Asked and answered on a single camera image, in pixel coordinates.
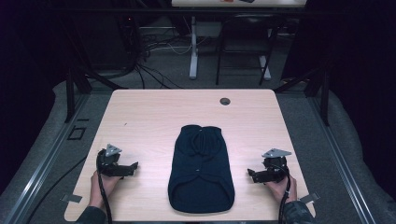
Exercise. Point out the person's right hand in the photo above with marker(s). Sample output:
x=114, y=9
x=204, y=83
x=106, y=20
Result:
x=281, y=189

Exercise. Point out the grey metal table bracket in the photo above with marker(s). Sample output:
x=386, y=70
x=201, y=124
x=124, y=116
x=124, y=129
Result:
x=72, y=198
x=309, y=198

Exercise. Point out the black tape strip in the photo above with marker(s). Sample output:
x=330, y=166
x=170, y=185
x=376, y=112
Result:
x=83, y=119

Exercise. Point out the person's left hand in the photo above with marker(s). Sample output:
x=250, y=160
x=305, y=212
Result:
x=106, y=186

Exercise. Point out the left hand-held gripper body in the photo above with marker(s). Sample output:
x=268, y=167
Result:
x=109, y=161

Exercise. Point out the black metal frame stand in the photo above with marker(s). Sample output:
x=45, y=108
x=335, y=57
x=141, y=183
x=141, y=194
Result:
x=325, y=99
x=71, y=93

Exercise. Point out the aluminium floor rail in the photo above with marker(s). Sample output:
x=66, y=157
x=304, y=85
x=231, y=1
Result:
x=339, y=161
x=46, y=161

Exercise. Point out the black horizontal frame bar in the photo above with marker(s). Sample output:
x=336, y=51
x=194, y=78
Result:
x=124, y=11

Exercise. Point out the white desk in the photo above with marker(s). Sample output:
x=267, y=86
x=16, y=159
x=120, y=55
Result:
x=193, y=46

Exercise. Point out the black chair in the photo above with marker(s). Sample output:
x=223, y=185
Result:
x=246, y=34

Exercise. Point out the dark navy garment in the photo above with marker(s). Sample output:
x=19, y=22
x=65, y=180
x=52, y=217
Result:
x=200, y=174

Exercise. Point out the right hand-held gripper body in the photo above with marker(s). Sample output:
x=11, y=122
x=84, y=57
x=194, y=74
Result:
x=275, y=168

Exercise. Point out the black tape square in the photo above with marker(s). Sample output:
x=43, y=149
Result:
x=69, y=133

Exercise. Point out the dark equipment tower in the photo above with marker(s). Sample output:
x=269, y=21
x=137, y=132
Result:
x=129, y=40

